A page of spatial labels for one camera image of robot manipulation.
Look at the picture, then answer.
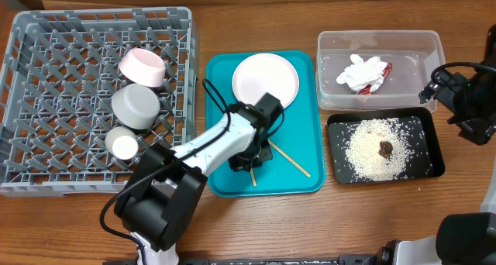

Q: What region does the pile of rice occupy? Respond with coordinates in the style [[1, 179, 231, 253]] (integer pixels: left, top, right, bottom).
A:
[[328, 116, 433, 184]]

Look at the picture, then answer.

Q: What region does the black waste tray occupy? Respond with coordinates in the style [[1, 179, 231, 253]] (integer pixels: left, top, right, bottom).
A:
[[327, 107, 445, 184]]

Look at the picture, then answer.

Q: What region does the brown food scrap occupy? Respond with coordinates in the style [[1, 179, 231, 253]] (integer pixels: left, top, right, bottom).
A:
[[378, 141, 393, 159]]

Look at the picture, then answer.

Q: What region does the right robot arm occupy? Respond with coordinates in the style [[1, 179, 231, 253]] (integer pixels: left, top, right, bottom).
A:
[[362, 26, 495, 264]]

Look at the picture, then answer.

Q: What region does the red snack wrapper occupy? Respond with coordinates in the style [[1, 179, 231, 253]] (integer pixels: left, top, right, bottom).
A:
[[356, 63, 393, 95]]

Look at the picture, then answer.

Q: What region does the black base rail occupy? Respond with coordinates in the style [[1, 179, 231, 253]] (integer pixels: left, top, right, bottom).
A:
[[102, 251, 383, 265]]

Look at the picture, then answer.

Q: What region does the large white plate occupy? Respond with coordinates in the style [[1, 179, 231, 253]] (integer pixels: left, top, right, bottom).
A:
[[232, 53, 299, 108]]

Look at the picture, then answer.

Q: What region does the clear plastic bin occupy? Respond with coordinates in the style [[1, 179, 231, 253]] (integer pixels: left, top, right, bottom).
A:
[[316, 30, 446, 112]]

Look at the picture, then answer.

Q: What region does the small pink bowl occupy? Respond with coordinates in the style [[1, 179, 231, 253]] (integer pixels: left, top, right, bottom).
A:
[[119, 47, 166, 88]]

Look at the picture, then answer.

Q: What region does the teal serving tray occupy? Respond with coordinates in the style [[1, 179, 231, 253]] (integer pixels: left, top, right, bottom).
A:
[[208, 50, 326, 197]]

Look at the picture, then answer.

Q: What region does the grey plastic dish rack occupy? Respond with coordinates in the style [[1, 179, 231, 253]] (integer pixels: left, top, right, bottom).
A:
[[1, 7, 199, 197]]

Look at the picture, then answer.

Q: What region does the wooden chopstick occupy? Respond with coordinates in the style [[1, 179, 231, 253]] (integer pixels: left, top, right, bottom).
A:
[[250, 168, 257, 188], [268, 140, 311, 178]]

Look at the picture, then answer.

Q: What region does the white cup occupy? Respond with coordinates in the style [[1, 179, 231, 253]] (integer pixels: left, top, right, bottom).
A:
[[105, 126, 139, 160]]

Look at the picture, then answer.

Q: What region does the grey bowl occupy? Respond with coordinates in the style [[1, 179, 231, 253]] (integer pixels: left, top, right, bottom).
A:
[[111, 84, 160, 129]]

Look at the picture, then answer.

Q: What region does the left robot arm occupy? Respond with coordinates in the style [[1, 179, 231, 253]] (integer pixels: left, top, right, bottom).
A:
[[114, 94, 284, 264]]

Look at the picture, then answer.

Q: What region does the white napkin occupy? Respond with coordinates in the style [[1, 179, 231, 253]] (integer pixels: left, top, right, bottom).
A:
[[336, 54, 388, 92]]

